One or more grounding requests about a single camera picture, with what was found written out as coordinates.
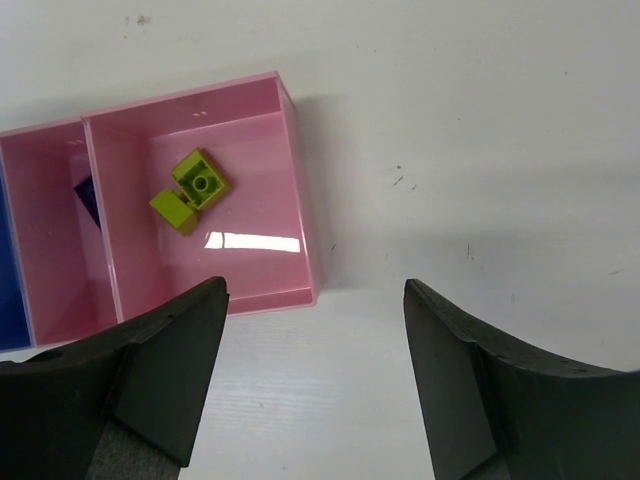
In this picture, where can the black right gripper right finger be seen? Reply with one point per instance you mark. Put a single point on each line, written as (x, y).
(496, 407)

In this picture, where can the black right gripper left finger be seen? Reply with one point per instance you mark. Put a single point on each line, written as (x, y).
(125, 403)

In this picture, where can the small green lego brick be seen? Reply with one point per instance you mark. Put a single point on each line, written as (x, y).
(175, 211)

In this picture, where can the purple lego brick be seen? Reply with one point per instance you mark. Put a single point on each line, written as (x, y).
(85, 191)

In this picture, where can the lime green lego brick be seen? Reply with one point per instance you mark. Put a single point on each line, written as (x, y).
(200, 180)

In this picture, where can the dark blue container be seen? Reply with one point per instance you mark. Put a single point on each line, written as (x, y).
(16, 330)

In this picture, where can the large pink container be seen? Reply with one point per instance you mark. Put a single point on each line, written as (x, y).
(260, 238)

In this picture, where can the small pink container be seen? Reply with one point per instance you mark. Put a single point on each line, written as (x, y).
(59, 247)

